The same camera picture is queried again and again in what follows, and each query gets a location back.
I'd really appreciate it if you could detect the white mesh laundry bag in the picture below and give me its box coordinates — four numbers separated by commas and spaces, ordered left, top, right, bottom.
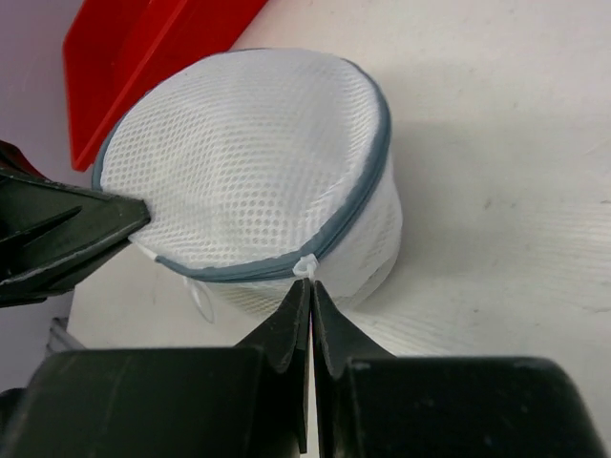
92, 48, 403, 321

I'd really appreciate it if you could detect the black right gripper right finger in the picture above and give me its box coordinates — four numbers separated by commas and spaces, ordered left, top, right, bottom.
310, 281, 394, 457

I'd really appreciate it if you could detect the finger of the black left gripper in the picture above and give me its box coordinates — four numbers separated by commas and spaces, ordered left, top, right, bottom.
1, 171, 150, 305

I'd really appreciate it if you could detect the red plastic tray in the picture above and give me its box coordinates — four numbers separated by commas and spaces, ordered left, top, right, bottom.
62, 0, 266, 172

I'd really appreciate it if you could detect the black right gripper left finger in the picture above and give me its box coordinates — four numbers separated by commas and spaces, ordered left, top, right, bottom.
237, 280, 311, 452

